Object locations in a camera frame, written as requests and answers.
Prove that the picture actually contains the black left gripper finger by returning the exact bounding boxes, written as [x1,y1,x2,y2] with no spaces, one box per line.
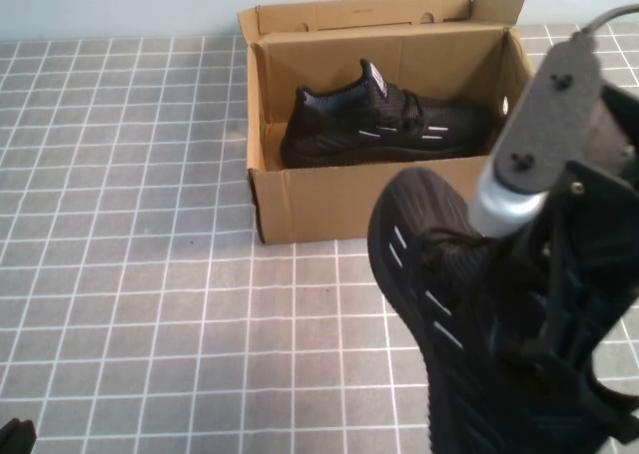
[18,418,38,454]
[0,420,21,454]

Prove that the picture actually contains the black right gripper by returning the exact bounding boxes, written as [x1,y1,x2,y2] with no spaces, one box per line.
[508,85,639,408]

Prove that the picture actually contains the black sneaker with laces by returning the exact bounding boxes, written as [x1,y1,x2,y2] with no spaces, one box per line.
[366,167,639,454]

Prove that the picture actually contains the brown cardboard shoe box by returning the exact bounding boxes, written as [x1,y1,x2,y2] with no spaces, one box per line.
[237,0,540,246]

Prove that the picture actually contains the grey checked tablecloth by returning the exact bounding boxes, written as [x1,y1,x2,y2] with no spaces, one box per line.
[0,22,639,454]

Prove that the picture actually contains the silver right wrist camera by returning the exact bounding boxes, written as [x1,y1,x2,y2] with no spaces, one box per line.
[476,37,608,238]

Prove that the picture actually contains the black right camera cable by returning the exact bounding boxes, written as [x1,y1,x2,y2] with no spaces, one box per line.
[568,3,639,44]

